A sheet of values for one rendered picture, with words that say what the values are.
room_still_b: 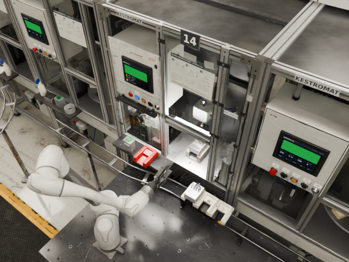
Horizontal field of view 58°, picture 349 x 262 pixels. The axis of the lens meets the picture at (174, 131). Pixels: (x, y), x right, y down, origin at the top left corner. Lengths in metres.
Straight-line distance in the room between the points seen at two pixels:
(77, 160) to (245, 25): 2.61
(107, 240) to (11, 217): 1.60
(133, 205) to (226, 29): 1.15
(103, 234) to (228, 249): 0.88
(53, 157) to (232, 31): 1.23
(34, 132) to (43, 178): 2.52
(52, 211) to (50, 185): 1.68
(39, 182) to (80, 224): 0.79
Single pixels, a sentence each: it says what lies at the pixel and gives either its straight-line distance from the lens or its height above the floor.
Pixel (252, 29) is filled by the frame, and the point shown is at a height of 2.01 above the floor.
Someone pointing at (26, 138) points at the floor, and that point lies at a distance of 4.30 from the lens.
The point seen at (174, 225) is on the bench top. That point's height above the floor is 0.68.
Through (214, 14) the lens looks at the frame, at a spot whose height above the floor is 2.01.
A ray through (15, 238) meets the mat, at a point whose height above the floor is 0.01.
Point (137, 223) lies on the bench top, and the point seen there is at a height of 0.68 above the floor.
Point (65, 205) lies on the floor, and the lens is 3.51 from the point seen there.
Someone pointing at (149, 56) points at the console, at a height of 1.80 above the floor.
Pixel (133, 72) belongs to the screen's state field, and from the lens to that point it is 2.10.
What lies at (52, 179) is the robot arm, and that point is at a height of 1.43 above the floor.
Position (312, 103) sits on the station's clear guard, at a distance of 1.60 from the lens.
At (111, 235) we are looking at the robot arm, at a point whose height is 0.90.
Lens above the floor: 2.85
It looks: 46 degrees down
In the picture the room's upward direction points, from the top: straight up
